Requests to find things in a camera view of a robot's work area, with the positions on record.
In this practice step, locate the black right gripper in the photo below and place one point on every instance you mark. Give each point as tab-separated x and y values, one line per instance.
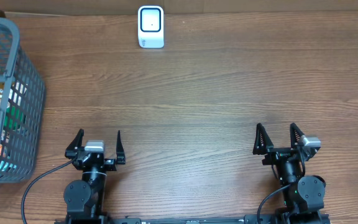
275	154

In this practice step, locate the grey plastic shopping basket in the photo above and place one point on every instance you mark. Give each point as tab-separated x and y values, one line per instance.
19	147

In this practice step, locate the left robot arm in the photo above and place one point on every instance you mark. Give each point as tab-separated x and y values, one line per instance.
84	197

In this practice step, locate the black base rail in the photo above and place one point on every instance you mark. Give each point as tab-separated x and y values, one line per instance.
247	219

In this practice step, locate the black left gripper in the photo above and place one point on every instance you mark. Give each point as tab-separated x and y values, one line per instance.
95	158

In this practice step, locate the brown cardboard backdrop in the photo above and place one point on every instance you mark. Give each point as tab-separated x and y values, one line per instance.
116	7

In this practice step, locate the white barcode scanner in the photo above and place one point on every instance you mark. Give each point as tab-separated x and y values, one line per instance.
150	27

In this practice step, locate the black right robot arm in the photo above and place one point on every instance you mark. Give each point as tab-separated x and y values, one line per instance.
303	195

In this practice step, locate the green lidded jar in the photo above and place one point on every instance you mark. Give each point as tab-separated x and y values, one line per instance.
14	118

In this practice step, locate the green Kleenex tissue pack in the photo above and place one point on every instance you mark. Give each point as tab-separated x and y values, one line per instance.
6	169

